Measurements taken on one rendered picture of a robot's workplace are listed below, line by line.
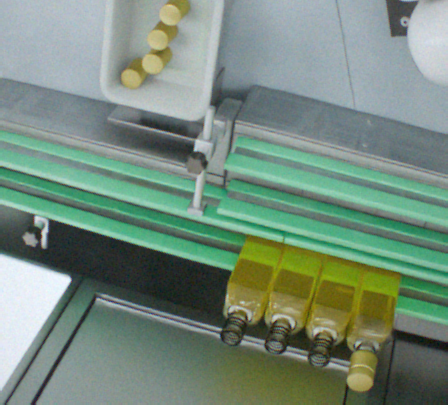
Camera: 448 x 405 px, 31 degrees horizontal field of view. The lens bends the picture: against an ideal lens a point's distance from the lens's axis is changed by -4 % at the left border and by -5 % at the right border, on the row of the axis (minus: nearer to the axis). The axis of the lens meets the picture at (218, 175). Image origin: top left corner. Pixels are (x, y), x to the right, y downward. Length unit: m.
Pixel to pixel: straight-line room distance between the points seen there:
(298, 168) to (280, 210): 0.08
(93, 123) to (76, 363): 0.39
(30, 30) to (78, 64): 0.10
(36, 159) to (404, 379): 0.66
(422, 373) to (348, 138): 0.39
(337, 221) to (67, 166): 0.41
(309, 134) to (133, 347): 0.40
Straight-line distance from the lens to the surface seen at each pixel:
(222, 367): 1.19
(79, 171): 1.24
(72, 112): 1.36
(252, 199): 1.19
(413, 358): 1.34
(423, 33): 0.88
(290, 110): 1.24
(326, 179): 1.13
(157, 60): 1.25
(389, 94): 1.27
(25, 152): 1.29
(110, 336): 1.22
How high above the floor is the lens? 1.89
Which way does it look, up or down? 55 degrees down
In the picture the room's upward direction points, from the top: 153 degrees counter-clockwise
